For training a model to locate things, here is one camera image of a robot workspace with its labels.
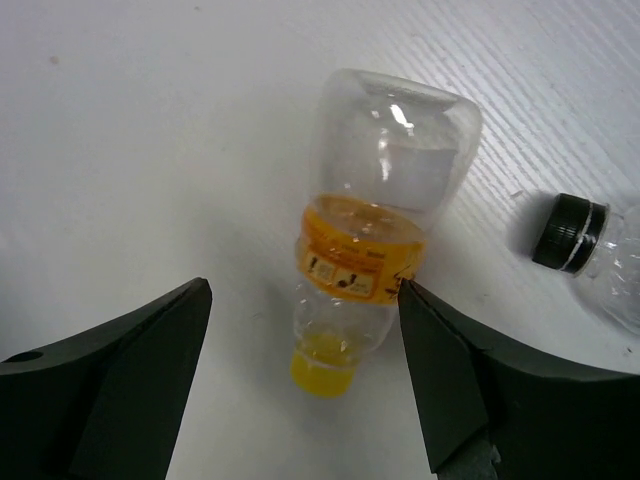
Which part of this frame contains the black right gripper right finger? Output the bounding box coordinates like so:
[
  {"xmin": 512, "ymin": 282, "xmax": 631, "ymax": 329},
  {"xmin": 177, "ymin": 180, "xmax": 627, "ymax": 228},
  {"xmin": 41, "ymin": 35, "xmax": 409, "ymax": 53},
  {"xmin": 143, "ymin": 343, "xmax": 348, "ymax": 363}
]
[{"xmin": 398, "ymin": 281, "xmax": 639, "ymax": 479}]

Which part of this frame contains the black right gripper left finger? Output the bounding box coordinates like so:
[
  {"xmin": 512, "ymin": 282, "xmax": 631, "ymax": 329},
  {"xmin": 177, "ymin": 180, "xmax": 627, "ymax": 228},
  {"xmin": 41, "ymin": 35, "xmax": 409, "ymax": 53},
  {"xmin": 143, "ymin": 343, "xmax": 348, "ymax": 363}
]
[{"xmin": 1, "ymin": 278, "xmax": 212, "ymax": 479}]

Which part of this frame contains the clear bottle yellow label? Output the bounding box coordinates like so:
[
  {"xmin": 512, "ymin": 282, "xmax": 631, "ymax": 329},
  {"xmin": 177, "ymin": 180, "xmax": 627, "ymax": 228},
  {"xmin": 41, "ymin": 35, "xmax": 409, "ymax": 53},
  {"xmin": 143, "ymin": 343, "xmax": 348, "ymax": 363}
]
[{"xmin": 290, "ymin": 69, "xmax": 483, "ymax": 398}]

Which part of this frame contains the clear bottle black label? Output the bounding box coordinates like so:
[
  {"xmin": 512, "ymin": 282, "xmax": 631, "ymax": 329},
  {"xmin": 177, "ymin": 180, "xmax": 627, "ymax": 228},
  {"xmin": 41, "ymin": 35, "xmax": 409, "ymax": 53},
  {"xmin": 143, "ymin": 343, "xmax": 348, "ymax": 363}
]
[{"xmin": 531, "ymin": 193, "xmax": 639, "ymax": 335}]

